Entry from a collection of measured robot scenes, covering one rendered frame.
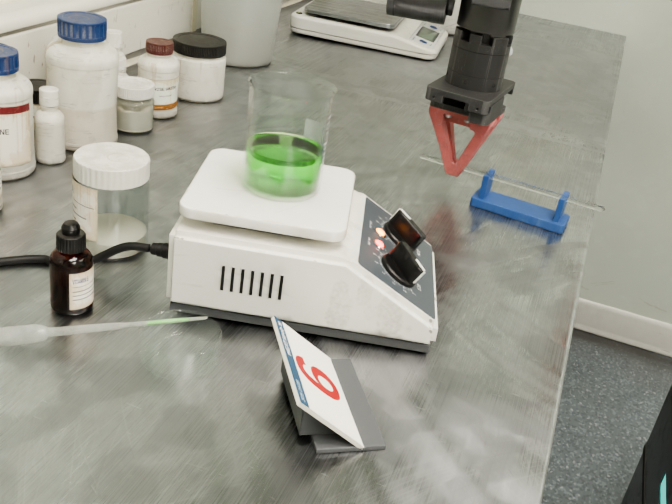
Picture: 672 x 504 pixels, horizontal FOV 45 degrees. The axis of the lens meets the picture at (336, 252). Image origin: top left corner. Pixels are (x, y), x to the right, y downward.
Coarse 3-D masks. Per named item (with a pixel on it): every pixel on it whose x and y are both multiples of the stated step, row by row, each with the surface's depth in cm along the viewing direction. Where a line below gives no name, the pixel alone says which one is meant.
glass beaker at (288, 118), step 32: (256, 96) 56; (288, 96) 61; (320, 96) 60; (256, 128) 57; (288, 128) 56; (320, 128) 57; (256, 160) 58; (288, 160) 57; (320, 160) 59; (256, 192) 59; (288, 192) 58
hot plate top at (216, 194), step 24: (216, 168) 63; (240, 168) 63; (336, 168) 66; (192, 192) 58; (216, 192) 59; (240, 192) 59; (336, 192) 62; (192, 216) 56; (216, 216) 56; (240, 216) 56; (264, 216) 57; (288, 216) 57; (312, 216) 58; (336, 216) 58; (336, 240) 56
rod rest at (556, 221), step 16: (480, 192) 85; (496, 192) 87; (480, 208) 85; (496, 208) 84; (512, 208) 84; (528, 208) 84; (544, 208) 85; (560, 208) 82; (544, 224) 82; (560, 224) 82
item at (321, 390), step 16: (288, 336) 53; (304, 352) 54; (320, 352) 56; (304, 368) 51; (320, 368) 54; (304, 384) 49; (320, 384) 52; (336, 384) 54; (320, 400) 49; (336, 400) 52; (336, 416) 50; (352, 432) 50
